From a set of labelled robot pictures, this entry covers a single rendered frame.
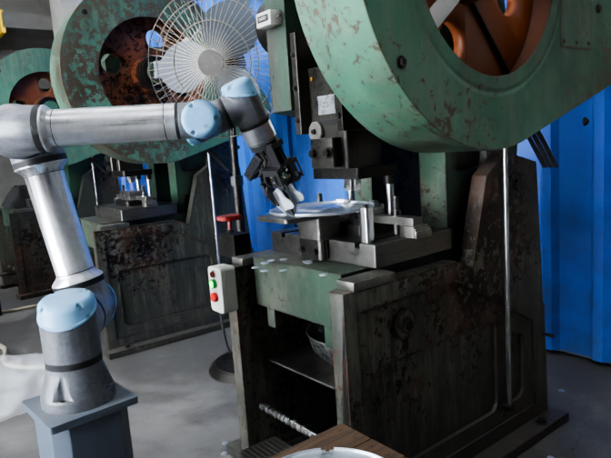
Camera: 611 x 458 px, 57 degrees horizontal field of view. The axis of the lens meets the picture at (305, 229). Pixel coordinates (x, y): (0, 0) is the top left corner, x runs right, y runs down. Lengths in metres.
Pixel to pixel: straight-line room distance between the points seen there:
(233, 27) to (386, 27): 1.24
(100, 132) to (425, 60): 0.65
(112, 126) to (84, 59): 1.49
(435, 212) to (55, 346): 1.05
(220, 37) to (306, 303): 1.16
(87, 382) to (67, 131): 0.52
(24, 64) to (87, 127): 3.20
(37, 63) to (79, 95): 1.80
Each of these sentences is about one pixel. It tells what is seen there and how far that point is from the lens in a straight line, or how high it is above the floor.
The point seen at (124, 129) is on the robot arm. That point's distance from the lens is 1.21.
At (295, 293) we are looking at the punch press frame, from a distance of 1.54.
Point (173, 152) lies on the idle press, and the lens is 2.77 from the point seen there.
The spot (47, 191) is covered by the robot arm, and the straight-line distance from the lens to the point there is 1.38.
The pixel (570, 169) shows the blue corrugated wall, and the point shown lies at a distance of 2.51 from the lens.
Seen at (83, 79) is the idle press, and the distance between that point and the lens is 2.67.
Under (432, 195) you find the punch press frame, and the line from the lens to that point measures 1.67.
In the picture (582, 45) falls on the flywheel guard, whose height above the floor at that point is 1.16.
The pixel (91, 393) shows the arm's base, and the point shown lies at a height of 0.48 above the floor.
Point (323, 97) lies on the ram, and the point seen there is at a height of 1.09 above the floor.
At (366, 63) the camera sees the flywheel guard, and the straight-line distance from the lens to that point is 1.11.
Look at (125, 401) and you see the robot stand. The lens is 1.32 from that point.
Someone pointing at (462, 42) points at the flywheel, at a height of 1.17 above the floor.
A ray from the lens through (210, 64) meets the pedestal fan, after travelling 2.27.
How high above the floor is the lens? 0.96
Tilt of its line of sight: 9 degrees down
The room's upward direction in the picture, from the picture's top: 4 degrees counter-clockwise
